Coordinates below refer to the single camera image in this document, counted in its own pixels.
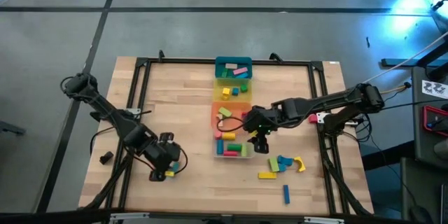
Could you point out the black stand beam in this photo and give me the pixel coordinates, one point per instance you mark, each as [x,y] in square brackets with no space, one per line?
[399,62]

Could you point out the teal long block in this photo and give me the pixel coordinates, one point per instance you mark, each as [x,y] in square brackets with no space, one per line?
[175,166]

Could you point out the yellow arch block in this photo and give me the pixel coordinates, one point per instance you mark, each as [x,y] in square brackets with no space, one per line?
[301,164]

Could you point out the green long block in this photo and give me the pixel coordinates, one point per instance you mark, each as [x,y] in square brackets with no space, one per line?
[224,73]

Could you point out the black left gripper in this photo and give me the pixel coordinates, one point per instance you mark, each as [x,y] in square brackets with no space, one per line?
[162,155]

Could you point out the natural wood long block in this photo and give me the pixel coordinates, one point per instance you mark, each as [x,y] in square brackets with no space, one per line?
[231,66]

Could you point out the orange plastic bin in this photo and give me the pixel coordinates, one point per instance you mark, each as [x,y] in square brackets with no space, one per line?
[238,108]

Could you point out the red cube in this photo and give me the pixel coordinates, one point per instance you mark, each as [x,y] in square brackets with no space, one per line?
[312,118]

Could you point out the natural wood arch block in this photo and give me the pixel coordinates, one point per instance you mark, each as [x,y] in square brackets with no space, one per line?
[220,123]

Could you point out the grey round object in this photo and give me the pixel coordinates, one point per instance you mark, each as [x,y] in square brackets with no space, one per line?
[442,150]

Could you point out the blue ball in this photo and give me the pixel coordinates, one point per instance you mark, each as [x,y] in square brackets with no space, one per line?
[220,147]

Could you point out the yellow plastic bin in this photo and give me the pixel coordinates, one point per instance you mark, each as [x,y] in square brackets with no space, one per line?
[246,97]

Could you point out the dark side table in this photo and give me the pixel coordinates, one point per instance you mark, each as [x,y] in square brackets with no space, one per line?
[418,140]

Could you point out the crimson cylinder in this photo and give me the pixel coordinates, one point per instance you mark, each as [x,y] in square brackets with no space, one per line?
[230,153]

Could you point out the clear plastic bin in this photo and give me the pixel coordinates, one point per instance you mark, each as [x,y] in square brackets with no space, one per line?
[245,136]

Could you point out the thin blue long block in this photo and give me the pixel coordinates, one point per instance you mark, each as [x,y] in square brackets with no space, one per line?
[286,194]

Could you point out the black rounded object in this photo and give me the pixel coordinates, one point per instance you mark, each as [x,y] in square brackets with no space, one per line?
[420,215]

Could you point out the large yellow cube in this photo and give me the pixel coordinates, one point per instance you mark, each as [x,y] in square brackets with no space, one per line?
[226,94]

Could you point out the white metal bracket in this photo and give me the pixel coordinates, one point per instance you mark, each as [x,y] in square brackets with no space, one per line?
[321,118]
[133,111]

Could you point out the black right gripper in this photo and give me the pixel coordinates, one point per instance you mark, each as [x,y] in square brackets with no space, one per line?
[262,120]

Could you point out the black frame clamp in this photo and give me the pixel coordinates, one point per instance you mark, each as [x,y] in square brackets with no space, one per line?
[161,56]
[276,57]

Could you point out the silver power connector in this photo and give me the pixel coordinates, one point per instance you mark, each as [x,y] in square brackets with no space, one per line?
[351,122]

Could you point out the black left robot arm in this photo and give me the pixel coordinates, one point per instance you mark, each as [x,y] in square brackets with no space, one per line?
[105,110]

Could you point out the green cube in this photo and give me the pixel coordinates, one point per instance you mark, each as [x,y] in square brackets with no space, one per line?
[244,88]

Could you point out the grey chair leg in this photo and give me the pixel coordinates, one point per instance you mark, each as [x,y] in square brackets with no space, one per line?
[12,128]

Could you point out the dark grey cabinet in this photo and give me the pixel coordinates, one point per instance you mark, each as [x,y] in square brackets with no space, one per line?
[423,189]

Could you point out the silver frame bracket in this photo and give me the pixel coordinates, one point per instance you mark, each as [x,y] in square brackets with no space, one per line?
[129,216]
[323,220]

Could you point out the black aluminium table frame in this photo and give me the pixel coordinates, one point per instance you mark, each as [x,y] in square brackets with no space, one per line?
[182,61]

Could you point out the green ball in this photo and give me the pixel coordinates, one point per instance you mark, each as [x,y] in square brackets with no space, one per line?
[244,150]

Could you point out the small black object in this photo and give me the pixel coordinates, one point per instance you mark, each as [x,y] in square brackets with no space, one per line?
[106,157]

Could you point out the small yellow cube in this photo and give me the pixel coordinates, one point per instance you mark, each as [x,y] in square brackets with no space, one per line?
[169,174]

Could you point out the white marked paper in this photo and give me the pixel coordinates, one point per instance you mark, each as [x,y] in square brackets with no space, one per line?
[434,89]

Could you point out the yellow long block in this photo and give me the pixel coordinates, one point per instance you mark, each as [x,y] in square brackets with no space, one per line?
[267,175]

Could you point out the red black case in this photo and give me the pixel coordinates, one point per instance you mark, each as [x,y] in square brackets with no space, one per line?
[437,122]

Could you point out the blue arch block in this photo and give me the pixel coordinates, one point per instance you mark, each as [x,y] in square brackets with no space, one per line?
[286,161]

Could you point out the yellow cylinder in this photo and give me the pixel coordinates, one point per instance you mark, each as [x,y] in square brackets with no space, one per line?
[229,136]

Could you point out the short pink cylinder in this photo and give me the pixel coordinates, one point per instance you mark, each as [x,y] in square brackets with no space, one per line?
[218,135]

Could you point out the light green rectangular block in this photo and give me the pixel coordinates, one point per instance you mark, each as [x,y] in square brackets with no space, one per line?
[225,112]
[273,164]

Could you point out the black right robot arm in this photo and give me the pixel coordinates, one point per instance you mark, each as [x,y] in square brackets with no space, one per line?
[332,99]

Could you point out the teal plastic bin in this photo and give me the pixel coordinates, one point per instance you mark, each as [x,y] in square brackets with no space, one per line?
[245,59]

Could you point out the pink long block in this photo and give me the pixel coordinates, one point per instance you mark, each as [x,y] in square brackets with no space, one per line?
[241,71]

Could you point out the wide blue long block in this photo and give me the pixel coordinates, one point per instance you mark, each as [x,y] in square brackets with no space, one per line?
[242,76]

